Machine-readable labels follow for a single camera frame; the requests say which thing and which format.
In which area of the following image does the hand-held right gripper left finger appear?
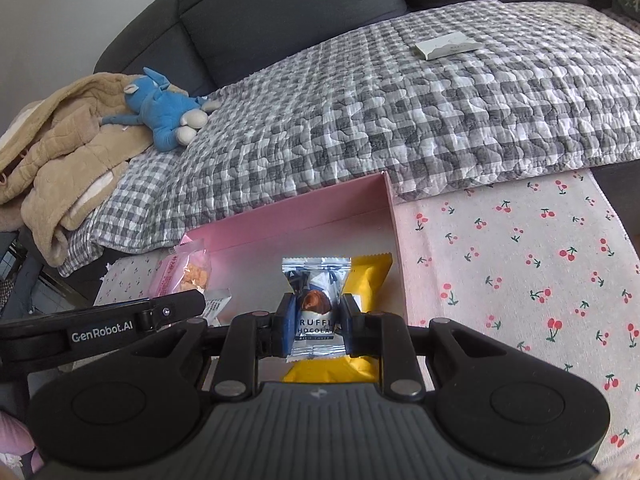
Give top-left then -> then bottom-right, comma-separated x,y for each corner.
144,293 -> 302,403

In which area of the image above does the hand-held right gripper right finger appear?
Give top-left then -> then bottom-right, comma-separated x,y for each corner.
341,294 -> 497,403

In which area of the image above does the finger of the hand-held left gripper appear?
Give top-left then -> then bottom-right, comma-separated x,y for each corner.
137,290 -> 208,335

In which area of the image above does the pink snack packet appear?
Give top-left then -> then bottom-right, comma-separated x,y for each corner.
149,240 -> 213,300

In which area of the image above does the small white snack packet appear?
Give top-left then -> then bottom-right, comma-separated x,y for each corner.
202,288 -> 232,325

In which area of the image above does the yellow packet with blue label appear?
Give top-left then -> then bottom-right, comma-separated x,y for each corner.
282,254 -> 394,383

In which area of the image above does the silver chocolate packet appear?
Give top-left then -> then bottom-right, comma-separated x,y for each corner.
281,256 -> 352,361

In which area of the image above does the pink box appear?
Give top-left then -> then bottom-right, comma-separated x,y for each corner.
172,172 -> 426,386

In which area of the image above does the dark chair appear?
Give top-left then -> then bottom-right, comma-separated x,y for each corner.
0,225 -> 56,311

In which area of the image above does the pink patterned clothing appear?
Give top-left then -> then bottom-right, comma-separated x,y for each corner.
0,410 -> 46,480

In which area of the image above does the cherry print cloth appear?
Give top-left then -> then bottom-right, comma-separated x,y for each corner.
95,167 -> 640,480

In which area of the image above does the beige fleece jacket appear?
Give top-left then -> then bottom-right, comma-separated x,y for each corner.
0,72 -> 161,268

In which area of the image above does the blue plush toy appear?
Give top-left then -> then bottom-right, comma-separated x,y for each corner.
100,66 -> 221,152

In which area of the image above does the grey checked quilt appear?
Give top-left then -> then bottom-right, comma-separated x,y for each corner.
57,0 -> 640,278

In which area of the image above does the flat white box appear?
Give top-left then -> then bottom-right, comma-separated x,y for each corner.
415,31 -> 482,61

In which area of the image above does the dark grey sofa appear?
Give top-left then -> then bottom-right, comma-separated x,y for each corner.
92,0 -> 640,241

